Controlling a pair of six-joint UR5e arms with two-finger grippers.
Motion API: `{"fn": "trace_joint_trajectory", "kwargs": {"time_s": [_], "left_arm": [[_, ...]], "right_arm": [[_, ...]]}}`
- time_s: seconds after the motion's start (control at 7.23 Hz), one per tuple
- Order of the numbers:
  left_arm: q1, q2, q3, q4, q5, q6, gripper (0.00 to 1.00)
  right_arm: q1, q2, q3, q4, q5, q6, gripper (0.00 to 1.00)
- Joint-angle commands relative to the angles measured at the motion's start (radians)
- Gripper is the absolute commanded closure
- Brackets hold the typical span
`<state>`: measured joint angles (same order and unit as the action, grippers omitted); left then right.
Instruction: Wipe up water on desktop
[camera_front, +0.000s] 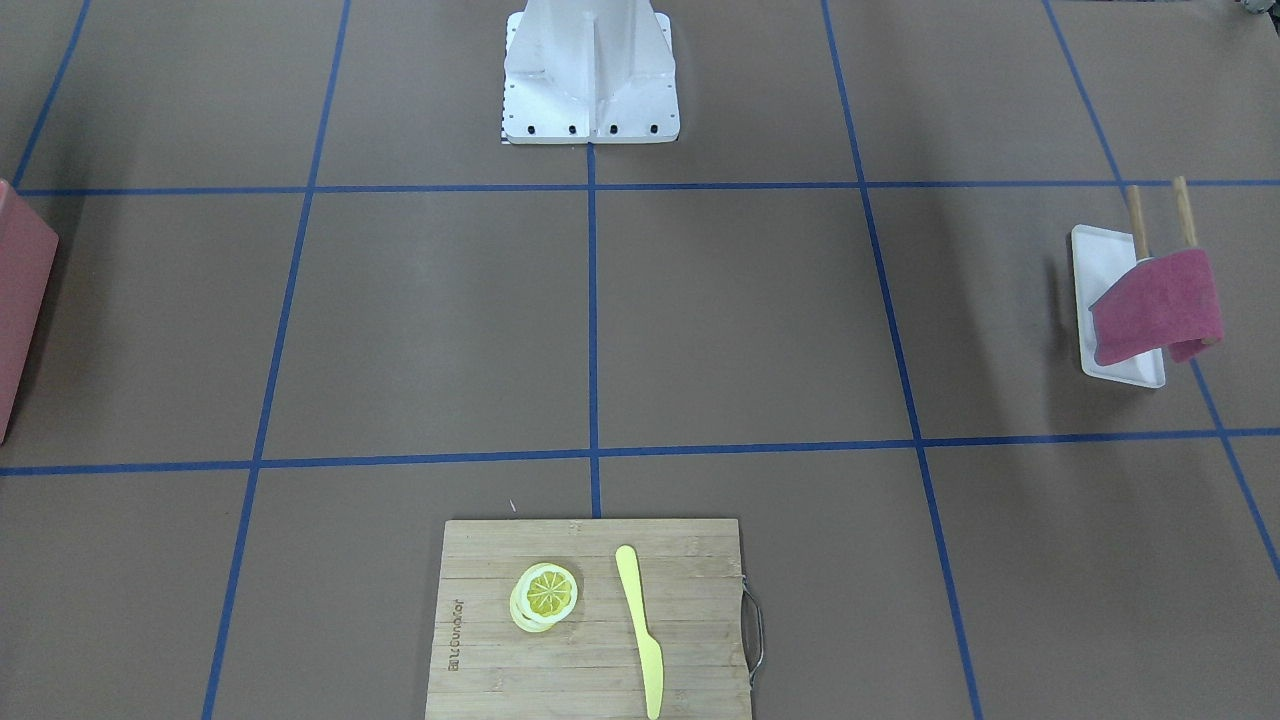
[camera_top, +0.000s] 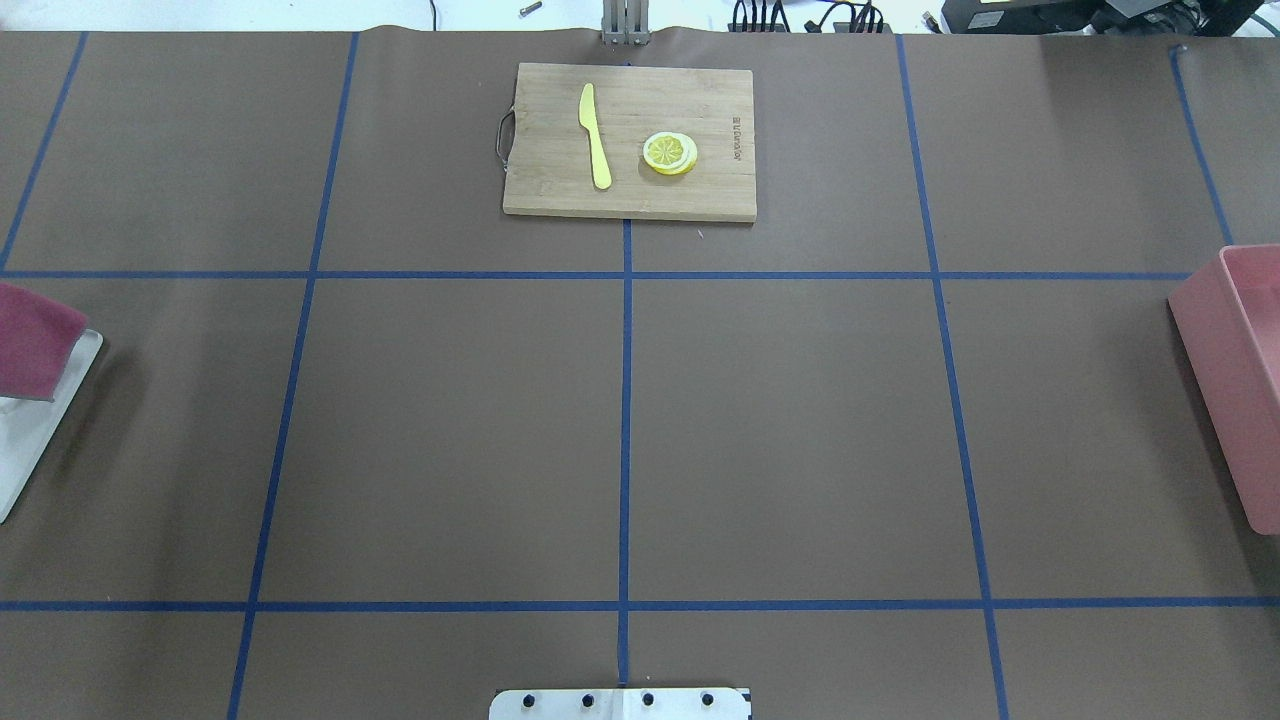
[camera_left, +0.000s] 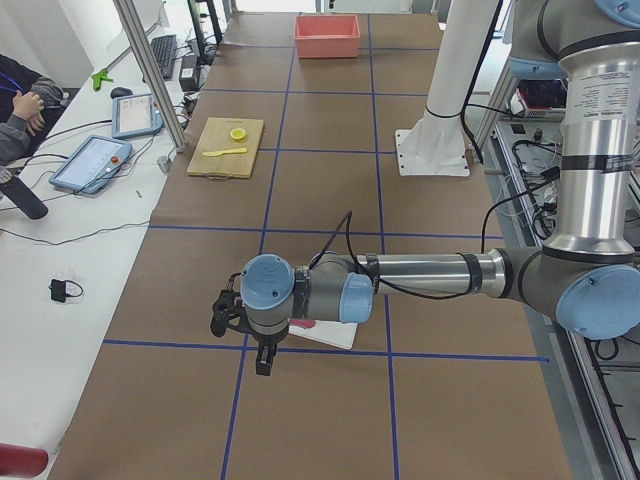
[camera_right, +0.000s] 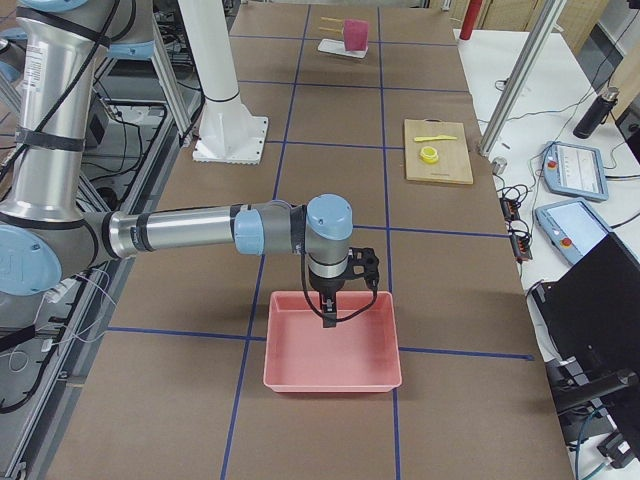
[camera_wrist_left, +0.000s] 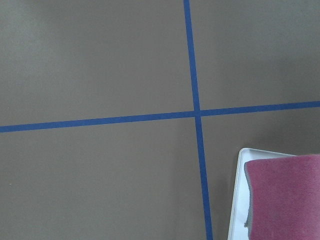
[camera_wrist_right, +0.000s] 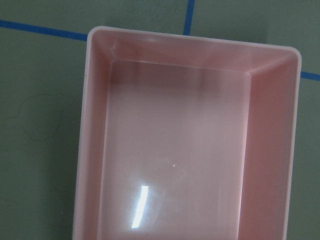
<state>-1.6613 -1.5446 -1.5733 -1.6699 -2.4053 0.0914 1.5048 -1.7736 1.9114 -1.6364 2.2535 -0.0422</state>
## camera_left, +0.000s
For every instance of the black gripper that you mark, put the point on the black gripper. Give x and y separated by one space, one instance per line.
267 341

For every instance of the pink wiping cloth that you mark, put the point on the pink wiping cloth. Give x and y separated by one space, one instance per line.
303 323

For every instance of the person's forearm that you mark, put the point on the person's forearm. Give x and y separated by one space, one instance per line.
14 139

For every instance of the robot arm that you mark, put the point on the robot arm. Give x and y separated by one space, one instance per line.
581 277

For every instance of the person's hand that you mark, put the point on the person's hand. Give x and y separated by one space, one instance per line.
29 106

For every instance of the white towel rack tray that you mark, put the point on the white towel rack tray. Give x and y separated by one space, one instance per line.
332 333

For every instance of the yellow plastic knife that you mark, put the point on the yellow plastic knife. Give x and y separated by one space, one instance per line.
218 153

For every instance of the small black clip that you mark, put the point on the small black clip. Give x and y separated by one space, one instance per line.
62 290

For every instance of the lemon slice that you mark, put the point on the lemon slice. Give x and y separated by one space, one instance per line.
238 134

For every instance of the bamboo cutting board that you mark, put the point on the bamboo cutting board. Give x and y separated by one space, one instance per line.
215 136

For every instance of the near teach pendant tablet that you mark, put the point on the near teach pendant tablet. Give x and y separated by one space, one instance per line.
92 165

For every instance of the teach pendant tablet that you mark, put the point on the teach pendant tablet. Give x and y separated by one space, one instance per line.
92 165
134 116

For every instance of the red object at corner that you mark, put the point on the red object at corner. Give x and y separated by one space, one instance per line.
22 462

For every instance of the far teach pendant tablet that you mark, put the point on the far teach pendant tablet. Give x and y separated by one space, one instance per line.
134 116

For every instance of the black power adapter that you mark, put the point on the black power adapter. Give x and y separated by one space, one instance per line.
189 73

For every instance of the black bottle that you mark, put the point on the black bottle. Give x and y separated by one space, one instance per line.
21 195

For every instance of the black computer mouse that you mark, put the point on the black computer mouse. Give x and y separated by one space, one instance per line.
119 92

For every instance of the pink plastic bin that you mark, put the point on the pink plastic bin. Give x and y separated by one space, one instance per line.
327 36

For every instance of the black keyboard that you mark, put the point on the black keyboard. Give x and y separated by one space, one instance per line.
164 50

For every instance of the green plastic clamp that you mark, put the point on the green plastic clamp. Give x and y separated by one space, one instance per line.
99 78

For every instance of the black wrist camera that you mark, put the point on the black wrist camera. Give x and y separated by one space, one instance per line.
228 313

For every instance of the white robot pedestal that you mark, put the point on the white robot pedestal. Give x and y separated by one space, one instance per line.
435 145

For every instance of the aluminium frame post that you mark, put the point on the aluminium frame post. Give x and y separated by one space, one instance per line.
140 46

